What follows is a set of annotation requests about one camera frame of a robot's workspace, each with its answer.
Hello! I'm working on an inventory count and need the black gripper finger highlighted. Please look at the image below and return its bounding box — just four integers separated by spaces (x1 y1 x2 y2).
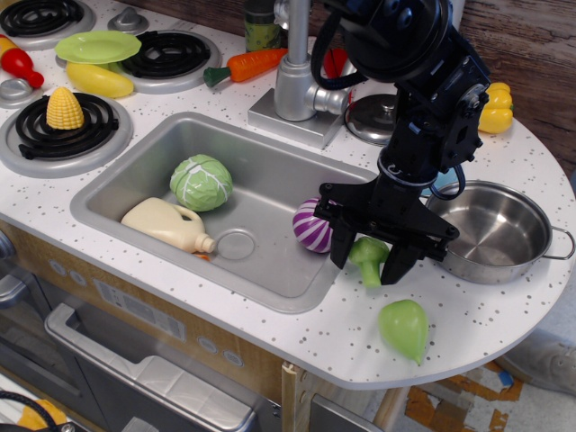
330 222 359 269
381 243 426 285

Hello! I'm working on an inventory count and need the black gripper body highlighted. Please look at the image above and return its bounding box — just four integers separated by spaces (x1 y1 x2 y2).
314 175 459 259

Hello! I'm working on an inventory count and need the green toy broccoli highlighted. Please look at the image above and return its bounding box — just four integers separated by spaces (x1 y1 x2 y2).
348 237 390 288

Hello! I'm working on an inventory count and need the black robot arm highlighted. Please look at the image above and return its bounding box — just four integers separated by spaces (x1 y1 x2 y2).
311 1 490 285

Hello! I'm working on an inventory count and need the stainless steel pan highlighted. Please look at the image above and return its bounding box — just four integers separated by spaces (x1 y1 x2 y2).
427 180 575 284

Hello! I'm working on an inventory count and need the purple striped toy onion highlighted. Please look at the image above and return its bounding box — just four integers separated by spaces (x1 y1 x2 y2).
292 197 333 254

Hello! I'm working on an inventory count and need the green toy pear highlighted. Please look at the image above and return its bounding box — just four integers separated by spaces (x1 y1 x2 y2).
378 300 429 365

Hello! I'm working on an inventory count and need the steel pot lid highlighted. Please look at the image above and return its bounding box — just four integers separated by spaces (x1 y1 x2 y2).
344 94 396 147

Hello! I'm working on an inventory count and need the silver sink basin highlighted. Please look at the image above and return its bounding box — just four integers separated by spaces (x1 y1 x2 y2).
71 112 373 313

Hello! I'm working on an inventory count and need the silver toy faucet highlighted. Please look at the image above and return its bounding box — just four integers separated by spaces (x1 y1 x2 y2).
247 0 349 149

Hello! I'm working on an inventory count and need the yellow toy bell pepper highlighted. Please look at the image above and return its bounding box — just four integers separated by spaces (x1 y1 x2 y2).
478 82 514 134

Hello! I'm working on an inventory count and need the green toy cabbage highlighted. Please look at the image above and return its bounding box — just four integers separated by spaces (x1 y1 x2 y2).
169 154 233 212

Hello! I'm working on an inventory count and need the red toy pepper slice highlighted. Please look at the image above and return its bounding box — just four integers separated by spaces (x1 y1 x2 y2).
323 48 348 79

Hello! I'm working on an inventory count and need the cream toy jug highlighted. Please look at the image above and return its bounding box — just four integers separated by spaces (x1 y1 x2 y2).
121 198 216 253

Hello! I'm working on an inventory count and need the orange toy carrot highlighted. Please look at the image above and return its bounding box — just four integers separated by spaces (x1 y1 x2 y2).
203 48 288 87

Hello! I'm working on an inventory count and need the grey support pole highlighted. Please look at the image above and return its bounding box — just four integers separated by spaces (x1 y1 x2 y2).
449 0 465 31

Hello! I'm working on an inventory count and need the green can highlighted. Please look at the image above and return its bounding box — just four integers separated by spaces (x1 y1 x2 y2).
244 0 281 52

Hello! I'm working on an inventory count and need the yellow toy squash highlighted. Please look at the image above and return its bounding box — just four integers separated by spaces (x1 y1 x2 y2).
66 62 134 99

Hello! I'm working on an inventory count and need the grey back stove knob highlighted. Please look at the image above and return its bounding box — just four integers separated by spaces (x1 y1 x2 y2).
107 8 149 34

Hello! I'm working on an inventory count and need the grey stove knob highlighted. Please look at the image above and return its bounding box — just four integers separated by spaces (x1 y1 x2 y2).
0 78 43 109
107 8 149 34

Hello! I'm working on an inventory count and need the yellow toy corn cob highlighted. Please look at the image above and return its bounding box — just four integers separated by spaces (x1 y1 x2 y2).
46 87 86 131

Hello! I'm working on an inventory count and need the green toy plate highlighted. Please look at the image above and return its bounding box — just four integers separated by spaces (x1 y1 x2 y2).
55 31 141 65

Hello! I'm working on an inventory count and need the black front stove burner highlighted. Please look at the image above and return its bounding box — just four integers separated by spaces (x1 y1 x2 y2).
1 93 133 179

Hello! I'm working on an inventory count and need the yellow toy on floor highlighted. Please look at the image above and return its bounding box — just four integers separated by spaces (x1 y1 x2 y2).
16 399 68 431

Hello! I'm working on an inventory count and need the red toy ketchup bottle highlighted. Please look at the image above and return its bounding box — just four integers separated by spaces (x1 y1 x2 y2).
1 35 44 89

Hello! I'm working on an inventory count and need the black back-left stove burner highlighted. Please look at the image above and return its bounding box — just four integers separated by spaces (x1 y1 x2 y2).
1 0 96 50

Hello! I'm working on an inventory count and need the grey oven door handle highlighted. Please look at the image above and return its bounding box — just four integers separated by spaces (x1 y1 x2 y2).
44 303 257 431

